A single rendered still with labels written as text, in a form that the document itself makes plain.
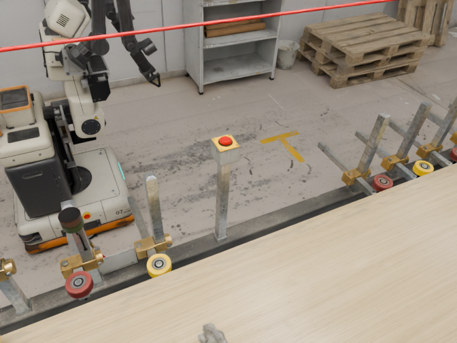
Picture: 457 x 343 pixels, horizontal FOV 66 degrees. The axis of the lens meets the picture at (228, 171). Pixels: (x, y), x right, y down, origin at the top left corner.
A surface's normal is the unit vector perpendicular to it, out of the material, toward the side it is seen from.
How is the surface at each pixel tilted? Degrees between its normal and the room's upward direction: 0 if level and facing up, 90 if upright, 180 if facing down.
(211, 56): 90
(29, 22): 90
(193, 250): 0
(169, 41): 90
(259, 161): 0
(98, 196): 0
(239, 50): 90
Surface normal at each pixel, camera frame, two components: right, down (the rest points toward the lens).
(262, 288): 0.05, -0.73
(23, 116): 0.43, 0.66
